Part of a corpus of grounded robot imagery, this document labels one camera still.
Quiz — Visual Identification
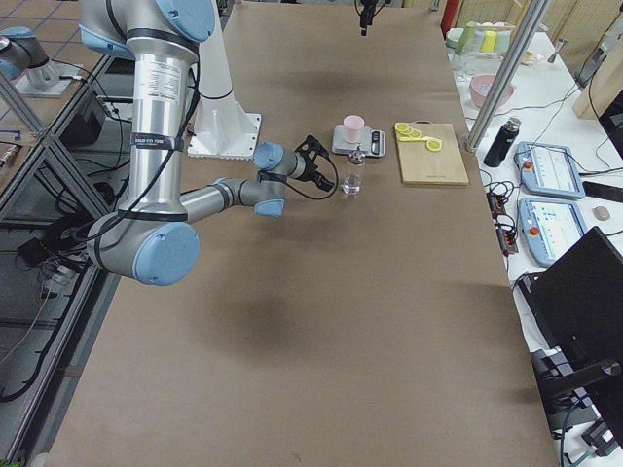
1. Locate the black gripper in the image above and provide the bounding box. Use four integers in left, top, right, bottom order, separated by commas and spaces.
304, 168, 335, 191
359, 0, 376, 36

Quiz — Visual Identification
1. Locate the glass sauce bottle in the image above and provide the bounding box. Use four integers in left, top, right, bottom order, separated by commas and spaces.
342, 146, 365, 195

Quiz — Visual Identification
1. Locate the pink plastic cup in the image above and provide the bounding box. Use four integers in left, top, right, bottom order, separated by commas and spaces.
343, 115, 365, 144

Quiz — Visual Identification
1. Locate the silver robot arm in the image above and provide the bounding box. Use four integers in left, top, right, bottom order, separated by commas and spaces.
80, 1, 337, 286

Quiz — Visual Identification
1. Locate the silver kitchen scale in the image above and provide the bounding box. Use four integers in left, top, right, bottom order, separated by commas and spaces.
332, 124, 385, 158

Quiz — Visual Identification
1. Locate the green cup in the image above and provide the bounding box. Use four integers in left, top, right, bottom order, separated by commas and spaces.
455, 21, 478, 55

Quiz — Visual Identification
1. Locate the yellow cup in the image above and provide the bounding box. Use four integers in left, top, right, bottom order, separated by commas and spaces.
480, 30, 496, 54

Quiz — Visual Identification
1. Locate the yellow plastic knife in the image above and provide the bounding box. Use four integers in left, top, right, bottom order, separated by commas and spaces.
398, 135, 435, 142

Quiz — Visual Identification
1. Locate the wooden cutting board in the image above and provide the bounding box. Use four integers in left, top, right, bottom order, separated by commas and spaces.
394, 123, 468, 186

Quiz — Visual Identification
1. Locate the lemon slice near knife tip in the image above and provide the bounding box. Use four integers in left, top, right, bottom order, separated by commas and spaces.
425, 139, 443, 152

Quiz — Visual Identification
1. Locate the pink bowl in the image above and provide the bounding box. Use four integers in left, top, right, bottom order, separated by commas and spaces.
469, 74, 515, 108

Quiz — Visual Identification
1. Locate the black water bottle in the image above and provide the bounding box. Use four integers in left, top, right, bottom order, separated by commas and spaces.
483, 117, 522, 167

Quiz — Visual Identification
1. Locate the black power strip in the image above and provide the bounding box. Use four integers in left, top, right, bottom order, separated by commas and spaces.
486, 192, 519, 257

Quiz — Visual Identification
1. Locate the upper teach pendant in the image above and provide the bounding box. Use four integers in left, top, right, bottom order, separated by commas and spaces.
514, 141, 585, 199

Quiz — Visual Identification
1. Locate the teach pendant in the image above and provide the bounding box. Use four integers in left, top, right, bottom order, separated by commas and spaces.
514, 141, 585, 199
518, 197, 588, 268

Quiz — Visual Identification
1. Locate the lower teach pendant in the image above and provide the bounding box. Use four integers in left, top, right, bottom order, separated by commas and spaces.
518, 197, 588, 268

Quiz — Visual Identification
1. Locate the black smartphone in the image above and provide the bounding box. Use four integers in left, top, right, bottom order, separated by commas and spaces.
582, 181, 623, 202

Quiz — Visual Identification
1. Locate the black laptop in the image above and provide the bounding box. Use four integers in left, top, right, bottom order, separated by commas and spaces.
518, 227, 622, 370

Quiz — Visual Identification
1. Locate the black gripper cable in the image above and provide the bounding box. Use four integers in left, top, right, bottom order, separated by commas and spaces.
284, 145, 340, 200

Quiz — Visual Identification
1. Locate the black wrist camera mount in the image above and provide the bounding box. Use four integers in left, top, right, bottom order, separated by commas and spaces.
295, 134, 330, 162

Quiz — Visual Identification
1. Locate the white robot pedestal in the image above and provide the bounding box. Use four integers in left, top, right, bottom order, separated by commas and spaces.
188, 16, 262, 160

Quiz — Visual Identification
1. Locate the aluminium frame post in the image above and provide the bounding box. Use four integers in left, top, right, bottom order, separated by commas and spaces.
465, 0, 551, 153

